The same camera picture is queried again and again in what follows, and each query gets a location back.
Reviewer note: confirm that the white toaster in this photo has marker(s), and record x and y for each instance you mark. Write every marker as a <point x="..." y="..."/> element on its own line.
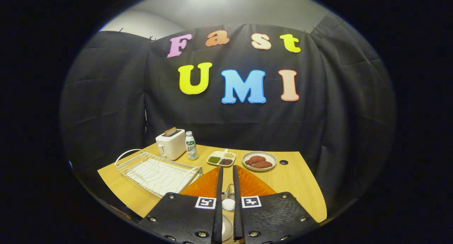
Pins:
<point x="171" y="146"/>

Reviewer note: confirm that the green beans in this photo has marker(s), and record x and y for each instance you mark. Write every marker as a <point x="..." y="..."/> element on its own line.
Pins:
<point x="213" y="160"/>

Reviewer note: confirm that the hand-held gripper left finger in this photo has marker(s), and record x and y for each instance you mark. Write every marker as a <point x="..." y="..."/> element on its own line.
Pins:
<point x="180" y="215"/>

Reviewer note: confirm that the black backdrop cloth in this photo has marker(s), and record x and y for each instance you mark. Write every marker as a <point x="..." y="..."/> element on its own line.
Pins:
<point x="318" y="113"/>

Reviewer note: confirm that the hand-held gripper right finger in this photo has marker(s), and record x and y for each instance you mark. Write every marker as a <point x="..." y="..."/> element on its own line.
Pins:
<point x="276" y="215"/>

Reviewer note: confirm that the beige round plate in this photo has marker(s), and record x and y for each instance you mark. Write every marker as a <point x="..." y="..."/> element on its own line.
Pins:
<point x="227" y="228"/>

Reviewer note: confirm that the white divided snack tray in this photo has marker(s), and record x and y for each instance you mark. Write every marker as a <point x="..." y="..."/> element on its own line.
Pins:
<point x="221" y="157"/>

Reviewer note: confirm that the brown bread slice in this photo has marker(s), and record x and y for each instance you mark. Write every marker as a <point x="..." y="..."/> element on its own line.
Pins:
<point x="170" y="131"/>

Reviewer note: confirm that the white green-label drink bottle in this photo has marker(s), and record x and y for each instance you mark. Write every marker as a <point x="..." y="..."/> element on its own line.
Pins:
<point x="191" y="146"/>

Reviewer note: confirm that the red meat slice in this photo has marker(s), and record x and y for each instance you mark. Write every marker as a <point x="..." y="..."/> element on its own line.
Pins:
<point x="255" y="160"/>
<point x="262" y="164"/>

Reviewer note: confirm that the beige plate with meat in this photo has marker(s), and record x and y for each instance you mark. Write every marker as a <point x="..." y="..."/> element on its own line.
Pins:
<point x="270" y="158"/>

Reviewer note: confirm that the dark red beans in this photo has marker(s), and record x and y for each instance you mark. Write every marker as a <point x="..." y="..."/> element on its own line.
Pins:
<point x="225" y="162"/>

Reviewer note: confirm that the yellow soybeans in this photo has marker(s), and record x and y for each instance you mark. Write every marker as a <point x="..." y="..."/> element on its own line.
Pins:
<point x="229" y="155"/>

